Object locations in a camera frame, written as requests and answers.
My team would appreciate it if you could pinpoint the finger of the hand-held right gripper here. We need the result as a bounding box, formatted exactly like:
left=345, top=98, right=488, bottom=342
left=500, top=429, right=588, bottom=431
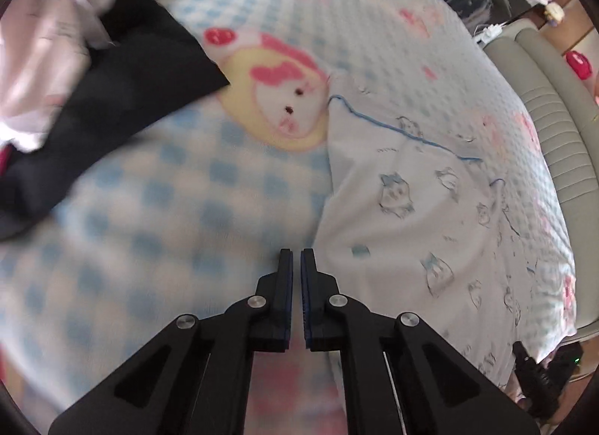
left=512, top=341, right=561, bottom=419

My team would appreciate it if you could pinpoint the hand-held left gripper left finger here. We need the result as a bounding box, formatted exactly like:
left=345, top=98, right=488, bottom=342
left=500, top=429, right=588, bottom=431
left=48, top=249, right=294, bottom=435

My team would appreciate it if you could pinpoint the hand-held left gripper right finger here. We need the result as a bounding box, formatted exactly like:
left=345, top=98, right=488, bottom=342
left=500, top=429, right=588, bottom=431
left=301, top=248, right=540, bottom=435

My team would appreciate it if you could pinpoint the white cartoon print pajama top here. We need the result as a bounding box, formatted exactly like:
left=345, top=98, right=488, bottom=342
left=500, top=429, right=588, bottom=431
left=313, top=73, right=536, bottom=398

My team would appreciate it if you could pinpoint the checkered cartoon print blanket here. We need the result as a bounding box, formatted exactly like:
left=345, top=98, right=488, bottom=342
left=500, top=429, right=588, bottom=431
left=0, top=0, right=578, bottom=435

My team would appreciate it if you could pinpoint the grey padded headboard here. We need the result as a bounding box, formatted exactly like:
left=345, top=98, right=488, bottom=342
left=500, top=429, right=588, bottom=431
left=482, top=25, right=599, bottom=337

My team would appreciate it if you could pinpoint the black garment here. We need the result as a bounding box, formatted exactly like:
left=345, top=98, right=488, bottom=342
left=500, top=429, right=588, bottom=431
left=0, top=0, right=231, bottom=241

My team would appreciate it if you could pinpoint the red round toy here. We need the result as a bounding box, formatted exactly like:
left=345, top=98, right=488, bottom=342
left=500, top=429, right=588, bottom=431
left=565, top=50, right=591, bottom=80

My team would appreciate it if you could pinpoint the white power strip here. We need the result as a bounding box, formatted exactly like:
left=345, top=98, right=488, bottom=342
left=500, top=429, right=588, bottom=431
left=475, top=23, right=504, bottom=42

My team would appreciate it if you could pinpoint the white and pink garment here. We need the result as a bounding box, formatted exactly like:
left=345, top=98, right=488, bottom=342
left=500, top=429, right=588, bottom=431
left=0, top=0, right=118, bottom=152

